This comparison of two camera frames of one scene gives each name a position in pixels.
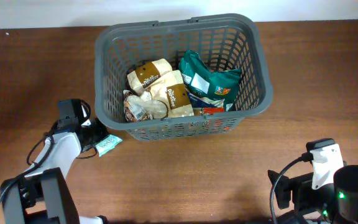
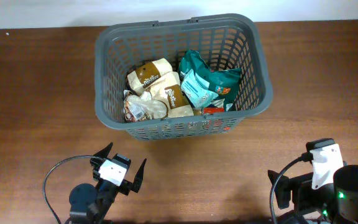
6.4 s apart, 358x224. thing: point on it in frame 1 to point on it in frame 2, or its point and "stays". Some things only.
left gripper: [95, 137] to [125, 186]
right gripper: [284, 191] stays
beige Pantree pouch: [169, 87] stays
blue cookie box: [197, 102] to [217, 103]
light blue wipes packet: [107, 145] to [196, 88]
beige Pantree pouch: [138, 78] stays
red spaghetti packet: [211, 111] stays
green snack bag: [201, 80] stays
